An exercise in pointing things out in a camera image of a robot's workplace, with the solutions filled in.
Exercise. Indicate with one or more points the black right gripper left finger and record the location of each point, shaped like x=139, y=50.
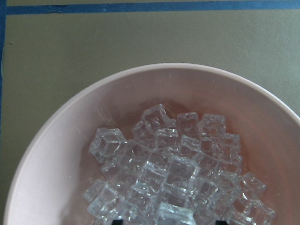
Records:
x=117, y=222

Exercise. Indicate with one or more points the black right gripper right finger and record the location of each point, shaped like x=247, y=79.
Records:
x=220, y=222

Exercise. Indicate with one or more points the pile of clear ice cubes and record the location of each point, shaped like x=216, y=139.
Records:
x=182, y=171

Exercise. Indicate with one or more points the pink bowl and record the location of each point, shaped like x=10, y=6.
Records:
x=55, y=168

